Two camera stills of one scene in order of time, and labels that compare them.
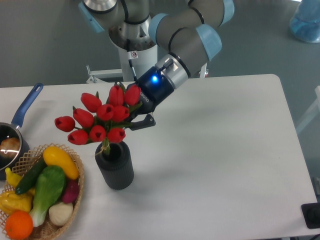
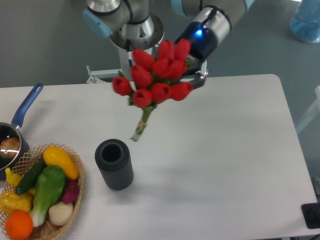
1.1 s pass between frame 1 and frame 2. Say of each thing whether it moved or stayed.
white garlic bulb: stayed
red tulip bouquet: moved
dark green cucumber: stayed
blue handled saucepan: stayed
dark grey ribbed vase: stayed
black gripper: moved
